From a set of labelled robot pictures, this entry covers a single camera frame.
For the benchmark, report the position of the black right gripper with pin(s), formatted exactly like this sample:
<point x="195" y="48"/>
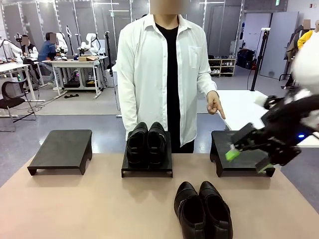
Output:
<point x="281" y="134"/>

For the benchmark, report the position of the black loafer with metal bar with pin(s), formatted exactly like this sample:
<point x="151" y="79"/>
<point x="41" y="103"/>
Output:
<point x="157" y="144"/>

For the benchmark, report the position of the plain black loafer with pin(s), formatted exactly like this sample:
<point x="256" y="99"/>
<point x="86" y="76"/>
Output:
<point x="137" y="147"/>

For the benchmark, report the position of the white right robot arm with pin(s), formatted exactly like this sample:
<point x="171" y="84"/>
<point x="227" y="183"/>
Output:
<point x="306" y="62"/>

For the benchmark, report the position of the person's right forearm white sleeve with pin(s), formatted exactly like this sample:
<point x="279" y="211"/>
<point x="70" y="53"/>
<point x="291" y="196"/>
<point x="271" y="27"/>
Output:
<point x="125" y="107"/>

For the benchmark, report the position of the person's left forearm white sleeve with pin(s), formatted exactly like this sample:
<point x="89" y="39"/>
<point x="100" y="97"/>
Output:
<point x="207" y="79"/>

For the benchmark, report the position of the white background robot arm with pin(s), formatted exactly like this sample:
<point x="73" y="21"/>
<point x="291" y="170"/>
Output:
<point x="89" y="43"/>

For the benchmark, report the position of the white desk with robot arm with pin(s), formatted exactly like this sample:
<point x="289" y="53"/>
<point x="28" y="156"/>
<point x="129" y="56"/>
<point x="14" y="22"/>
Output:
<point x="74" y="63"/>

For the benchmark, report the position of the dark grey shoe stand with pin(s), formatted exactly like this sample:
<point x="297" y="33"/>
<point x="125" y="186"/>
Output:
<point x="147" y="170"/>
<point x="62" y="149"/>
<point x="221" y="147"/>

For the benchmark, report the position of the black tripod stand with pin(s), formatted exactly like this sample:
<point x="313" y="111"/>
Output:
<point x="259" y="59"/>

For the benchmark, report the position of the person in yellow top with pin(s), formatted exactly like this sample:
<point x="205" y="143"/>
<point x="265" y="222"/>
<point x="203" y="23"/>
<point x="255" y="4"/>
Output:
<point x="305" y="37"/>

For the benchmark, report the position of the person in white shirt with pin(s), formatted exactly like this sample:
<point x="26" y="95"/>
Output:
<point x="147" y="74"/>

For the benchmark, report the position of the seated person in blue jacket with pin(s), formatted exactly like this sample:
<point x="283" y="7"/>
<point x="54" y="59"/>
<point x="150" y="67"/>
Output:
<point x="48" y="49"/>

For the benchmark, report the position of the seated person in varsity jacket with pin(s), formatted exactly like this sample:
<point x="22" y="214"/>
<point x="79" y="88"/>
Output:
<point x="28" y="48"/>

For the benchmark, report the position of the person's left hand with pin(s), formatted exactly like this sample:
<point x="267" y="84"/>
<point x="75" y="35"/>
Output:
<point x="213" y="102"/>

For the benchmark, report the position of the white side table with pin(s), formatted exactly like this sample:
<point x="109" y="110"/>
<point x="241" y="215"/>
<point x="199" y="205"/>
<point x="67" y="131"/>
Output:
<point x="239" y="107"/>

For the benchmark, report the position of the black perforated leather shoe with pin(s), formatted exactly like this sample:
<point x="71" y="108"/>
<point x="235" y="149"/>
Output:
<point x="216" y="211"/>

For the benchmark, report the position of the wooden shoe rack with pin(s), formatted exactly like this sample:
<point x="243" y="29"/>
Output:
<point x="221" y="67"/>

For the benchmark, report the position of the black bag with orange trim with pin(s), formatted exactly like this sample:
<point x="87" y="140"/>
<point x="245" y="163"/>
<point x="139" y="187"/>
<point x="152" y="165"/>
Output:
<point x="245" y="58"/>

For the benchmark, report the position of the brown coat on rack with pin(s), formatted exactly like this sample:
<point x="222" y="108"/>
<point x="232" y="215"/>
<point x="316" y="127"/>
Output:
<point x="292" y="47"/>

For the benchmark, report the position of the black floor power strip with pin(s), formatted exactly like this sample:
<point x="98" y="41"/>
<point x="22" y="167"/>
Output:
<point x="71" y="96"/>

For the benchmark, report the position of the brown cardboard box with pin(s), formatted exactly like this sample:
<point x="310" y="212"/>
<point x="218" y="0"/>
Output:
<point x="87" y="58"/>

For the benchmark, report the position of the black mesh office chair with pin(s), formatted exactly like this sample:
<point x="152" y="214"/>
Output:
<point x="12" y="95"/>

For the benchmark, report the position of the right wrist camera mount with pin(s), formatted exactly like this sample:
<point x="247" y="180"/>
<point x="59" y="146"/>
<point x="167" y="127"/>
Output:
<point x="264" y="100"/>

